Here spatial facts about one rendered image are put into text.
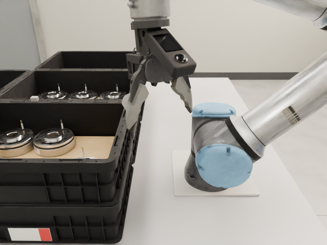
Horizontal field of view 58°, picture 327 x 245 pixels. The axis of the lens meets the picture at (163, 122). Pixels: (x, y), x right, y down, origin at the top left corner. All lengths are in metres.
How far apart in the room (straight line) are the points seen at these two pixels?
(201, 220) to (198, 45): 3.21
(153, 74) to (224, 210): 0.42
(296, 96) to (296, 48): 3.53
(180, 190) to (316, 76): 0.45
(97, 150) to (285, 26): 3.49
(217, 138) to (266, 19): 3.37
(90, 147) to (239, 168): 0.39
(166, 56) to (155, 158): 0.54
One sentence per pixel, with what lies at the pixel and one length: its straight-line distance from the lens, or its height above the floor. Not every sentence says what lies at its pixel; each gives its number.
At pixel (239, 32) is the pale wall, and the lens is 3.89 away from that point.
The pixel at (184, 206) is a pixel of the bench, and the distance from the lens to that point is 0.80.
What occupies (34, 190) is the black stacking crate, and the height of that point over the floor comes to 0.86.
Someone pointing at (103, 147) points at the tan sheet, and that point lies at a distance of 0.81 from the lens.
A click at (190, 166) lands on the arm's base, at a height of 0.76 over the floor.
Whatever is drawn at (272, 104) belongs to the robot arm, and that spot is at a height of 1.01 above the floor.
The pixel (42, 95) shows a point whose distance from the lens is 1.13.
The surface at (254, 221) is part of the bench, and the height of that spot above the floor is 0.70.
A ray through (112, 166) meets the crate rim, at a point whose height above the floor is 0.92.
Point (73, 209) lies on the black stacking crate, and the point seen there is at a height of 0.81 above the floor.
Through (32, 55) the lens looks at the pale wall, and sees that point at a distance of 4.14.
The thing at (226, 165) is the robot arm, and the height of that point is 0.88.
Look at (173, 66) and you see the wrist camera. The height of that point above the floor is 1.11.
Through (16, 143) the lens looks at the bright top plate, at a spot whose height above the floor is 0.86.
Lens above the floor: 1.25
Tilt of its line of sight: 27 degrees down
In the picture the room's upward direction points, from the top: straight up
